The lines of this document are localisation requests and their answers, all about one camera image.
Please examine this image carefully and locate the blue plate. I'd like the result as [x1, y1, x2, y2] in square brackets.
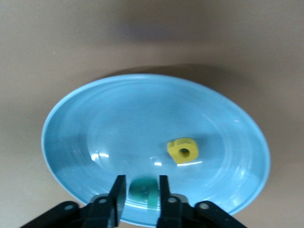
[40, 73, 271, 225]

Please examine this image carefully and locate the teal foam letter b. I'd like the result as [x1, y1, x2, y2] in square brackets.
[128, 177, 159, 209]

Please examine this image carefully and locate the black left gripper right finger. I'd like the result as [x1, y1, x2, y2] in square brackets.
[156, 175, 247, 228]

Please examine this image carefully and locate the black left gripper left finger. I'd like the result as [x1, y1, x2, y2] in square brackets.
[22, 175, 126, 228]

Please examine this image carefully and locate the yellow foam letter a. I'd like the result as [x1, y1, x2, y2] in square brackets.
[167, 137, 199, 165]

